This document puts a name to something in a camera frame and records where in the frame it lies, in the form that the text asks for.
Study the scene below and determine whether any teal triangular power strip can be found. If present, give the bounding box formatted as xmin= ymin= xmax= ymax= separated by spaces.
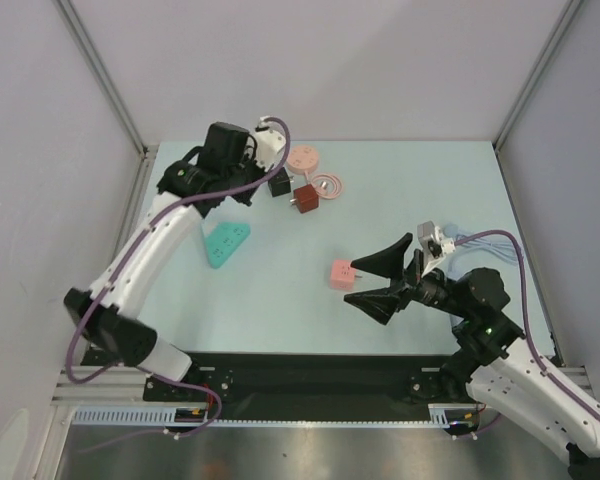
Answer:
xmin=202 ymin=221 xmax=251 ymax=269

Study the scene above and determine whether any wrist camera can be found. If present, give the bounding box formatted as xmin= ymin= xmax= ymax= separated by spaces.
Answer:
xmin=252 ymin=117 xmax=286 ymax=172
xmin=417 ymin=221 xmax=456 ymax=276

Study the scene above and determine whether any slotted cable duct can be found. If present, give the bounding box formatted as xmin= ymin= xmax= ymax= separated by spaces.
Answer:
xmin=72 ymin=406 xmax=477 ymax=429

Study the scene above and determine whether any black cube adapter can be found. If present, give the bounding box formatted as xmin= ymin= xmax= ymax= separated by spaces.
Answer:
xmin=267 ymin=167 xmax=293 ymax=198

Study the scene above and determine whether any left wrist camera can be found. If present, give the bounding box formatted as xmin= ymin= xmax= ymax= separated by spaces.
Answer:
xmin=252 ymin=117 xmax=286 ymax=172

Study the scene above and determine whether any dark red cube adapter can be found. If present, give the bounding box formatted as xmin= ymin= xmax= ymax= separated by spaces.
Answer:
xmin=290 ymin=185 xmax=320 ymax=214

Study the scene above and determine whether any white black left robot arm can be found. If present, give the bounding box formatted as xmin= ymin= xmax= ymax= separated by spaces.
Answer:
xmin=64 ymin=122 xmax=271 ymax=400

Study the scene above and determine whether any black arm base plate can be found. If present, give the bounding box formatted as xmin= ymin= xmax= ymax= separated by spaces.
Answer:
xmin=79 ymin=349 xmax=564 ymax=421

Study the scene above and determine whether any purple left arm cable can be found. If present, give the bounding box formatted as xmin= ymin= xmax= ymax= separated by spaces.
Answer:
xmin=63 ymin=116 xmax=292 ymax=385

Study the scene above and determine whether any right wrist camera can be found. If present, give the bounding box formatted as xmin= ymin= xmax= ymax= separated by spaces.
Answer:
xmin=417 ymin=221 xmax=456 ymax=276

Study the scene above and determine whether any pink cube adapter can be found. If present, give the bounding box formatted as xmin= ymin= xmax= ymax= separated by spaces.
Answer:
xmin=329 ymin=259 xmax=362 ymax=292

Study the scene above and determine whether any pink round power strip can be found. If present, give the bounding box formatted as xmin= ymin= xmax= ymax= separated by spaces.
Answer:
xmin=286 ymin=145 xmax=320 ymax=175

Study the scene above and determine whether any pink coiled cable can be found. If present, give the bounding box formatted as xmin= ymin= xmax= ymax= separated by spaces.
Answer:
xmin=304 ymin=172 xmax=346 ymax=201

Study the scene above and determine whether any light blue power cable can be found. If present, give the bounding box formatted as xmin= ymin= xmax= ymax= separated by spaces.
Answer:
xmin=442 ymin=223 xmax=526 ymax=281

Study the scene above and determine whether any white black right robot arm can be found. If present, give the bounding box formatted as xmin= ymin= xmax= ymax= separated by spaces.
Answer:
xmin=344 ymin=223 xmax=600 ymax=479

